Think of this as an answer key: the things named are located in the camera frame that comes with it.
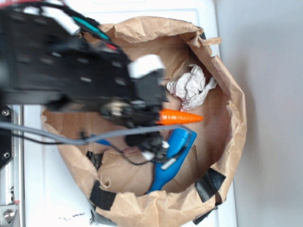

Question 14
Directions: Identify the grey cable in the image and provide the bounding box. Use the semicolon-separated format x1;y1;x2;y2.
0;122;190;145

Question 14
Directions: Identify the orange toy carrot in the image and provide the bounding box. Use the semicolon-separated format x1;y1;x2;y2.
157;109;204;125

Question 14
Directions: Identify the black tape strip left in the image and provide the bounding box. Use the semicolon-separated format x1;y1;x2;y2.
86;151;118;224

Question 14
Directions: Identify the crumpled white paper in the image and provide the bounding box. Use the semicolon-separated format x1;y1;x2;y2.
166;64;217;112

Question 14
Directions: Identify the black tape strip right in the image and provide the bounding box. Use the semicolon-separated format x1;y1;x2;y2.
192;168;226;226

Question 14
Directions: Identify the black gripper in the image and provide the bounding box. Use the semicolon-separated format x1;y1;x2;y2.
0;9;162;127

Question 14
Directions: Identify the aluminium frame rail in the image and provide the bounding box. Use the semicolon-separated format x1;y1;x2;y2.
0;105;26;227

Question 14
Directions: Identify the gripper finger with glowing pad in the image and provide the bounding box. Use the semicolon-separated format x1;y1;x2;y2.
127;54;167;106

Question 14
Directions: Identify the brown paper bag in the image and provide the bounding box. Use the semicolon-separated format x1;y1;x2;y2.
58;16;247;227

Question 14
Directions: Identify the black tape strip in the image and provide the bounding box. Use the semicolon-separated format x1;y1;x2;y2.
192;168;226;226
86;151;118;224

